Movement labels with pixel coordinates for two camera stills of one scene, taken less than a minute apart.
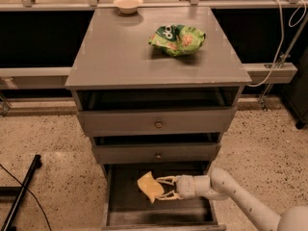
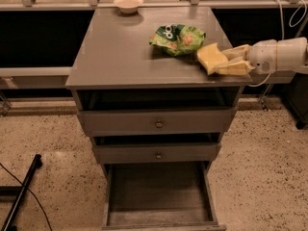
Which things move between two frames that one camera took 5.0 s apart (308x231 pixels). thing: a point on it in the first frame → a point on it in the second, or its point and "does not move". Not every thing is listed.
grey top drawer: (157, 121) does not move
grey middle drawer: (157, 153) does not move
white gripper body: (186, 187) → (262, 59)
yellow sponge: (150, 187) → (211, 56)
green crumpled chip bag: (177, 39) does not move
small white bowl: (128, 4) does not move
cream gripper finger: (170, 180) → (237, 52)
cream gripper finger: (170, 195) → (240, 67)
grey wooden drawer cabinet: (150, 112) does not move
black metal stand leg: (18, 191) does not move
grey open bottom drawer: (128, 207) does not move
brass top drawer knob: (159, 125) does not move
